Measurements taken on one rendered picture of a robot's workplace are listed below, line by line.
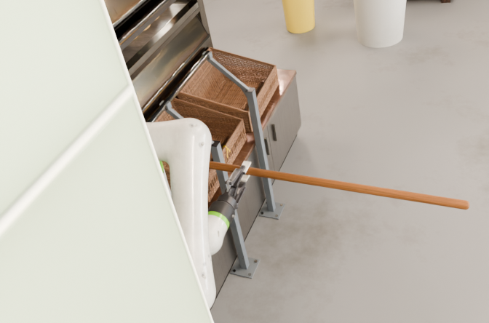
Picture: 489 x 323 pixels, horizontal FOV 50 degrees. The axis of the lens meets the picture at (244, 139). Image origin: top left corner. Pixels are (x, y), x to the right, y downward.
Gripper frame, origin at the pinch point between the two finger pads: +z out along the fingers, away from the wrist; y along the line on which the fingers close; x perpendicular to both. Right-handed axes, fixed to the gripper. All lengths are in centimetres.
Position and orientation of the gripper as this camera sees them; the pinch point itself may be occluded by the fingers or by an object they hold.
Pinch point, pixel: (245, 171)
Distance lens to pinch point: 198.0
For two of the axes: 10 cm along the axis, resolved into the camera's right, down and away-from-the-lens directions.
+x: 9.1, 1.1, -3.9
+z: 3.7, -6.1, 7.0
